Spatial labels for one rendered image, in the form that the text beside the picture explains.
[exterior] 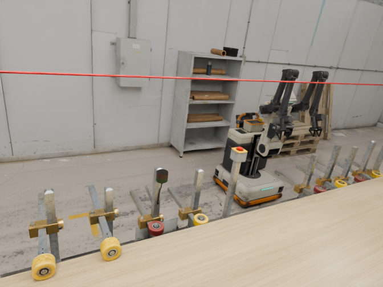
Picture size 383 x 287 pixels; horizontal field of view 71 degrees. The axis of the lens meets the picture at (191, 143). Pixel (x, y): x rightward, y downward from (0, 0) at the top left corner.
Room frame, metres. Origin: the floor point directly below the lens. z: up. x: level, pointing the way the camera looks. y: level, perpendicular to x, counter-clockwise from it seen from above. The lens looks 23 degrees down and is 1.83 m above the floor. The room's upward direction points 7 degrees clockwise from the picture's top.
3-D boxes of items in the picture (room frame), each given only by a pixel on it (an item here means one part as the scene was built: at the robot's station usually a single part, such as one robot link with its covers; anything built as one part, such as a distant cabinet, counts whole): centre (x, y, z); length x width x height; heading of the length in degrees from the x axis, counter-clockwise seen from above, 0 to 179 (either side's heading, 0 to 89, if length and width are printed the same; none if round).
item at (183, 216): (1.32, -0.05, 0.84); 0.14 x 0.06 x 0.05; 121
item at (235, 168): (1.46, -0.29, 0.93); 0.05 x 0.05 x 0.45; 31
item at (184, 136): (4.17, -0.13, 0.78); 0.90 x 0.45 x 1.55; 121
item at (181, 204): (1.36, 0.00, 0.83); 0.43 x 0.03 x 0.04; 31
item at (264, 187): (3.00, -0.77, 0.16); 0.67 x 0.64 x 0.25; 31
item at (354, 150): (2.10, -1.35, 0.88); 0.04 x 0.04 x 0.48; 31
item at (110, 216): (1.06, 0.38, 0.95); 0.14 x 0.06 x 0.05; 121
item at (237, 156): (1.46, -0.29, 1.18); 0.07 x 0.07 x 0.08; 31
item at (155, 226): (1.08, 0.12, 0.85); 0.08 x 0.08 x 0.11
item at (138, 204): (1.25, 0.22, 0.84); 0.43 x 0.03 x 0.04; 31
